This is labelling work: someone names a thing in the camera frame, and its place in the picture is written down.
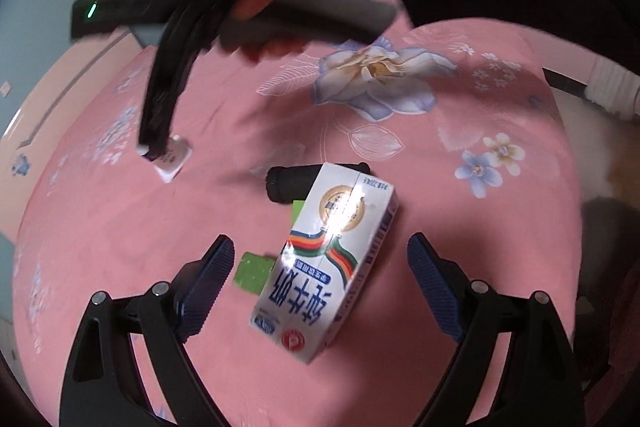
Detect green toy brick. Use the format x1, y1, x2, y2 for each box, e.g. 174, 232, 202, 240
291, 200, 306, 233

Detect pink floral bed cover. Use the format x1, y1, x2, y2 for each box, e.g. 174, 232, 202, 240
8, 0, 586, 427

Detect pale pink headboard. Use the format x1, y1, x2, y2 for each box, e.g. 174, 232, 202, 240
1, 29, 142, 243

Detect white milk carton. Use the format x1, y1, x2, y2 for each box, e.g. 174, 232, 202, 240
250, 162, 398, 364

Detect small white paper packet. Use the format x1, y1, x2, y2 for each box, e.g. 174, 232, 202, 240
136, 134, 193, 183

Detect green cube block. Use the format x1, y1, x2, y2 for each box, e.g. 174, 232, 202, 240
233, 251, 276, 296

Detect black fabric cylinder roll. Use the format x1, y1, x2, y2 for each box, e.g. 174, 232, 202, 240
264, 161, 372, 204

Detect white curtain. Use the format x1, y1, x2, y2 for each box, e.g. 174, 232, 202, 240
585, 57, 640, 121

